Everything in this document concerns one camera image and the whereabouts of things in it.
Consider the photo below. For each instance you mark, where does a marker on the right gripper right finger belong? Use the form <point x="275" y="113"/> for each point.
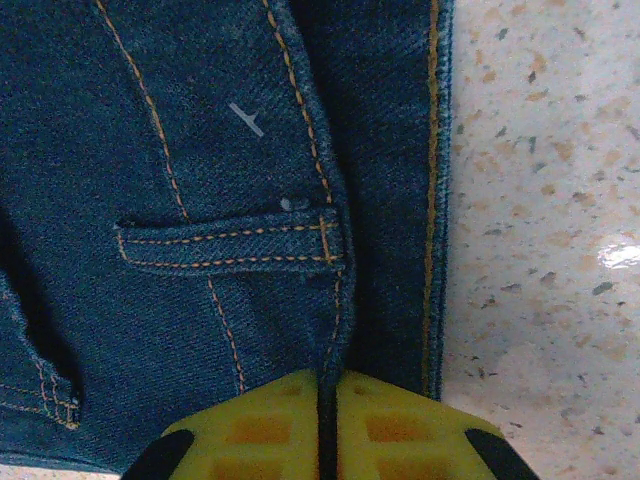
<point x="410" y="440"/>

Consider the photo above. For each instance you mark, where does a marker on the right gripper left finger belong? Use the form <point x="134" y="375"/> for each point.
<point x="250" y="440"/>

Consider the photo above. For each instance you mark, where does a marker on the blue denim jeans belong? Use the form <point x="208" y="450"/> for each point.
<point x="200" y="150"/>

